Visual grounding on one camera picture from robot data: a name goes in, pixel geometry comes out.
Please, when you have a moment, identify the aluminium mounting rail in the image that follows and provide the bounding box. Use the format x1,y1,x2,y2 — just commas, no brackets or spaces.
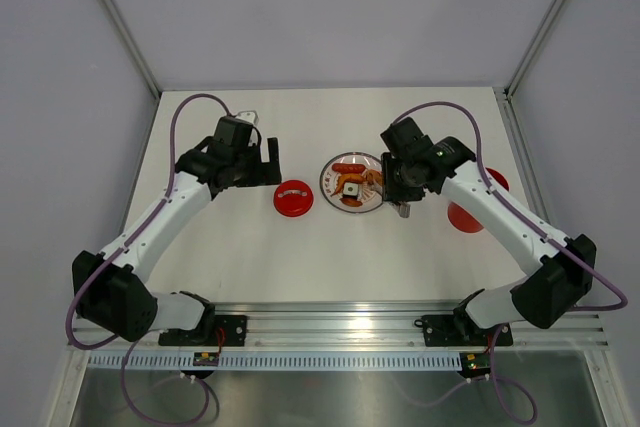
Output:
72,300,609,353

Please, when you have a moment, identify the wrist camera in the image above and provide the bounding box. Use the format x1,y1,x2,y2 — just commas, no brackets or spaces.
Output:
213,110,259,149
380,117,433,158

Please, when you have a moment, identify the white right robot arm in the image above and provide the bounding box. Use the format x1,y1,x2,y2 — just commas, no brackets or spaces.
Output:
381,131,597,343

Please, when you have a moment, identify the orange chicken wing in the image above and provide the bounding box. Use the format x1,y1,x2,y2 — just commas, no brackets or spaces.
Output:
333,173,366,195

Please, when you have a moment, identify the left aluminium frame post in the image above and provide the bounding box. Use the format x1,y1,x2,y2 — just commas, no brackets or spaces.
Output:
97,0,162,100

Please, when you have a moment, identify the fried chicken nugget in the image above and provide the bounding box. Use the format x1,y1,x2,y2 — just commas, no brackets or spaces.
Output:
359,183,377,203

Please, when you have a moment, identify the red sausage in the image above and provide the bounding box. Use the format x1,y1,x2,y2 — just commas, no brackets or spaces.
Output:
331,163,366,174

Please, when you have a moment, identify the white slotted cable duct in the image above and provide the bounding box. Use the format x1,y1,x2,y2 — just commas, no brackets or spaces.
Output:
89,350,462,372

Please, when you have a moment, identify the red round lid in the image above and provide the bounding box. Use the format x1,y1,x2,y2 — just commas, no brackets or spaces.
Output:
273,180,314,218

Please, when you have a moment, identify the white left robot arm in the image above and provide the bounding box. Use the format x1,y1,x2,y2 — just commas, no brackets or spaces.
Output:
66,117,282,345

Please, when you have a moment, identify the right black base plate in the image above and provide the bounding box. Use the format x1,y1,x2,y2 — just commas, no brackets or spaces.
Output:
413,314,495,347

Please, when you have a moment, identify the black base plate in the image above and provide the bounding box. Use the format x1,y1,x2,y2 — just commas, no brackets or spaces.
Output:
413,314,495,347
158,314,248,347

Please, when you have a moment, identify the right aluminium frame post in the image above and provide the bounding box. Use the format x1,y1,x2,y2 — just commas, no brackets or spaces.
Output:
503,0,570,102

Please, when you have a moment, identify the sushi roll piece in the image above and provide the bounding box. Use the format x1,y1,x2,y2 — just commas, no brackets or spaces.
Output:
342,182,361,199

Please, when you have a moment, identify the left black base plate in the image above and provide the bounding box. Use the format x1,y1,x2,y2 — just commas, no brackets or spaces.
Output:
158,314,248,347

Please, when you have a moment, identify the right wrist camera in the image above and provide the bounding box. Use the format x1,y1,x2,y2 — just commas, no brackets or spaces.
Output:
380,117,433,158

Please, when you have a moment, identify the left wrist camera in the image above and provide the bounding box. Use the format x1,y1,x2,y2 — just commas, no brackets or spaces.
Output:
213,110,259,149

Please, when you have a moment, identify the aluminium frame post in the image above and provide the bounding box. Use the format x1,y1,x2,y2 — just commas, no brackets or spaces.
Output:
503,0,570,102
97,0,162,100

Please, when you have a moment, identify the red cylindrical lunch box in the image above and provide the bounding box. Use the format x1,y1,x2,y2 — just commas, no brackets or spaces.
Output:
447,168,510,234

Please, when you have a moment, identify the white printed plate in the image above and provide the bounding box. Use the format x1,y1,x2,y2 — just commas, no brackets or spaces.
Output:
319,152,383,214

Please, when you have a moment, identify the orange grilled fish piece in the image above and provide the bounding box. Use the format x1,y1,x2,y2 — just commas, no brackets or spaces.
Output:
365,169,384,186

